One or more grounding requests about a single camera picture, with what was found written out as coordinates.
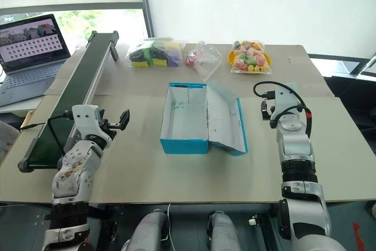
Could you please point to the bag of coloured foam blocks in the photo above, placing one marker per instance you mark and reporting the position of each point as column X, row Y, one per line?
column 155, row 54

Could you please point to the blue cardboard box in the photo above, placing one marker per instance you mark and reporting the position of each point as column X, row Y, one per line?
column 194, row 118

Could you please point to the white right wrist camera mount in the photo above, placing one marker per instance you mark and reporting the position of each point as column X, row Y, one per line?
column 284, row 96

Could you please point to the bag of colourful toy fruit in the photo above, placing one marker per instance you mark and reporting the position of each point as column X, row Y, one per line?
column 249, row 57

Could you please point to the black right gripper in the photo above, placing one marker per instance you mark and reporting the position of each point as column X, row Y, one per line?
column 269, row 114

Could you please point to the yellow plate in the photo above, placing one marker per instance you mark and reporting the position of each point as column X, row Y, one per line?
column 232, row 57

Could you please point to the silver open laptop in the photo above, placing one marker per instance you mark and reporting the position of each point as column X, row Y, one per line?
column 28, row 57

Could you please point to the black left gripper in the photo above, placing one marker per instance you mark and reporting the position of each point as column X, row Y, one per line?
column 106, row 126

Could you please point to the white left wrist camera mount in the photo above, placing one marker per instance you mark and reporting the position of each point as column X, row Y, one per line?
column 85, row 115

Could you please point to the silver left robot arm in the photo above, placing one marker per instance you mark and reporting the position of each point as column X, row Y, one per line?
column 77, row 171

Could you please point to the dark green conveyor belt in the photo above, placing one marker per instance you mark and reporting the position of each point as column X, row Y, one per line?
column 73, row 98

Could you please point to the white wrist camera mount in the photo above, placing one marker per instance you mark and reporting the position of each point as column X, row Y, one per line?
column 85, row 115
column 284, row 96

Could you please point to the grey window frame post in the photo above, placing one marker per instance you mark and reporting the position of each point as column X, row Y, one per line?
column 147, row 4

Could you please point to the clear bag with red items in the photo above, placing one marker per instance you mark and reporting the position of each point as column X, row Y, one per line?
column 202, row 57

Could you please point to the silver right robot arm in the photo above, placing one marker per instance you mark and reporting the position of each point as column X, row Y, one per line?
column 296, row 151

